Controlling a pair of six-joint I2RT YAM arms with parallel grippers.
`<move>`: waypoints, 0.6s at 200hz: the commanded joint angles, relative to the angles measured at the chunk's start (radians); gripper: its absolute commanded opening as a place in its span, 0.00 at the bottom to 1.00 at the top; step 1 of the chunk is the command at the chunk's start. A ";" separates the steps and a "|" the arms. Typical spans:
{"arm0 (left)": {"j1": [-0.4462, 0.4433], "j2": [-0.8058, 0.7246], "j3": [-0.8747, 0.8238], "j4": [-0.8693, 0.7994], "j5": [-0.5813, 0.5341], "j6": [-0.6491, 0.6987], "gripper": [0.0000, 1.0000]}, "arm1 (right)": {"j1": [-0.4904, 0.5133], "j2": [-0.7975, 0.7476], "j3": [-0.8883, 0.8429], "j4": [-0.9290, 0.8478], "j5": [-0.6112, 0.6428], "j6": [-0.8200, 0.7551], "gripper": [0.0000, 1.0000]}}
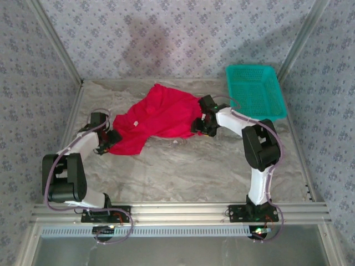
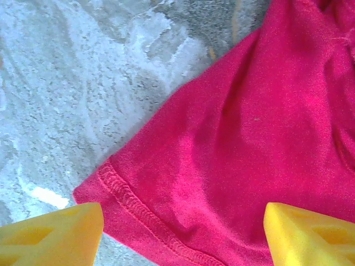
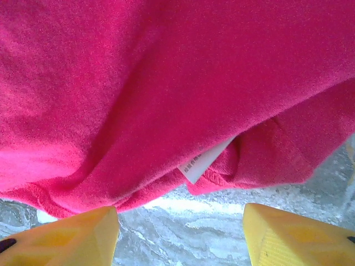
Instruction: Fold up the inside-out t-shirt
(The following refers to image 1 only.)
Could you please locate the red t-shirt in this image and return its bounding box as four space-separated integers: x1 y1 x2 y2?
108 83 207 157

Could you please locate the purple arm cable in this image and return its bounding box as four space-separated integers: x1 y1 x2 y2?
44 108 135 245
212 94 286 244

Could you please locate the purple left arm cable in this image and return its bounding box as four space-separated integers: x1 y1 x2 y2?
44 108 135 245

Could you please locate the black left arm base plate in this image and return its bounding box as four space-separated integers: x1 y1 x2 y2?
80 205 131 224

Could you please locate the grey slotted cable duct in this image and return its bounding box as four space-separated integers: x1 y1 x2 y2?
40 224 252 238

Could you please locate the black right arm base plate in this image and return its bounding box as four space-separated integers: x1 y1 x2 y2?
229 204 280 223

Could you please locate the aluminium frame post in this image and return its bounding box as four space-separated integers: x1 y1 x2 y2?
27 0 85 86
276 0 331 83

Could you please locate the black controller board with LED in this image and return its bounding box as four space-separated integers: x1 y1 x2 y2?
248 226 273 241
92 225 116 242

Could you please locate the aluminium mounting rail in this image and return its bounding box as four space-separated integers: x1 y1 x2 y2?
30 202 332 224

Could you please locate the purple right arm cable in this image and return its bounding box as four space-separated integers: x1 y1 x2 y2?
212 94 286 244

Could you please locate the teal plastic basket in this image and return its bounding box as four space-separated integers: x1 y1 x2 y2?
225 64 288 124

